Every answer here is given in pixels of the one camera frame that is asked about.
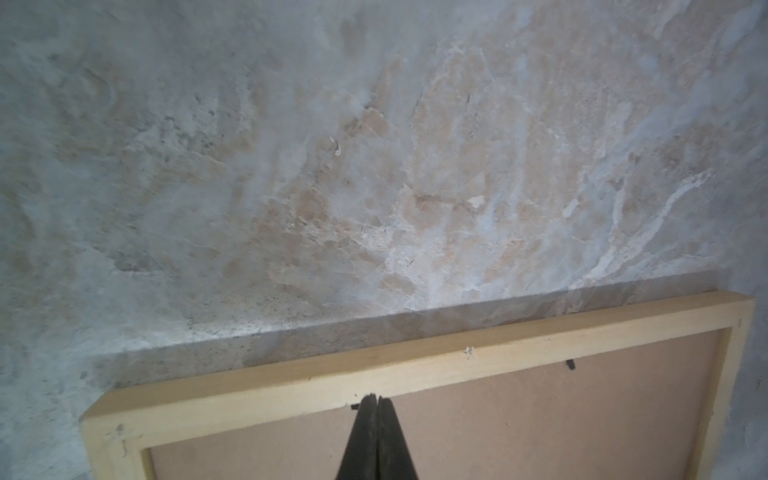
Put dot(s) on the light wooden picture frame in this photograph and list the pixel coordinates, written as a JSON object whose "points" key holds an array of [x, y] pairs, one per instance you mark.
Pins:
{"points": [[123, 425]]}

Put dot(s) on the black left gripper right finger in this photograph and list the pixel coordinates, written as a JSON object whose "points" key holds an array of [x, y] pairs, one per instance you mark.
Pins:
{"points": [[394, 461]]}

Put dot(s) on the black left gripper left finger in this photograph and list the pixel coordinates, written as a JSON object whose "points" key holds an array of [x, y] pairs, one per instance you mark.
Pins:
{"points": [[359, 461]]}

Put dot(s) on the brown cardboard backing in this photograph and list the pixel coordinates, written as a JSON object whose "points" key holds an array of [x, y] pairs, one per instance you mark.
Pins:
{"points": [[628, 414]]}

